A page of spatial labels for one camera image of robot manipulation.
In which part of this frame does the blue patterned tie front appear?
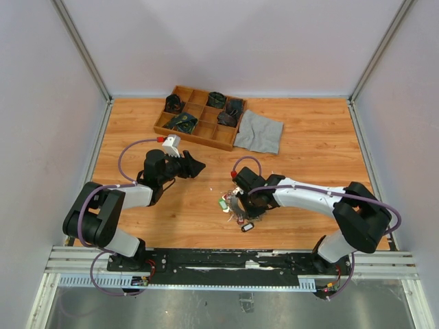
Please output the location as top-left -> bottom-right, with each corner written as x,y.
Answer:
164,112 -> 198,134

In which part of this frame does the slotted grey cable duct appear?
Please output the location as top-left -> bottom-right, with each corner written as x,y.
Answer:
57,273 -> 316,292

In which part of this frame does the grey folded cloth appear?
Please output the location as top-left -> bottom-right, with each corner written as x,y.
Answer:
234,110 -> 283,155

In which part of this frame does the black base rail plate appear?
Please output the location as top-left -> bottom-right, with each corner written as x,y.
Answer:
107,248 -> 351,288

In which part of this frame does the rolled green tie back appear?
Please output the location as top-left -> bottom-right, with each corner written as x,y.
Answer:
206,92 -> 227,109

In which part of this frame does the rolled purple tie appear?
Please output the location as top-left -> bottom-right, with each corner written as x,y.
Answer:
217,111 -> 237,127

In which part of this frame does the rolled dark tie back left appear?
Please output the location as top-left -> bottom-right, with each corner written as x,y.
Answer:
164,94 -> 185,114

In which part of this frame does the black key tag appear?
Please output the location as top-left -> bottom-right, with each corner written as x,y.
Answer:
241,223 -> 254,232

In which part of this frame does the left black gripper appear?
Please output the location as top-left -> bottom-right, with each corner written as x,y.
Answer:
158,149 -> 206,185

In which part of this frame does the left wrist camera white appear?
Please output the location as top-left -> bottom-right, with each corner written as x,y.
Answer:
162,134 -> 180,158

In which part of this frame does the wooden divided tray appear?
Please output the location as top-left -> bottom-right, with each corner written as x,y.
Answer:
154,85 -> 247,151

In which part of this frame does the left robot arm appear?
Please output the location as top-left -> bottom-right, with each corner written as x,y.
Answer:
62,149 -> 206,271

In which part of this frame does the rolled dark tie right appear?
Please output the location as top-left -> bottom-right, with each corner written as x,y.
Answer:
225,98 -> 244,119

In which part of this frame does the rolled dark tie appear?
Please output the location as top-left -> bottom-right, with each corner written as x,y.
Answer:
225,98 -> 244,119
164,94 -> 185,114

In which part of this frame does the green key tag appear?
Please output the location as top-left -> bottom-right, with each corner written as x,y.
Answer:
218,199 -> 229,212

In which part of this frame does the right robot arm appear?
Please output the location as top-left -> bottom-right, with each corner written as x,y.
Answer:
230,167 -> 392,274

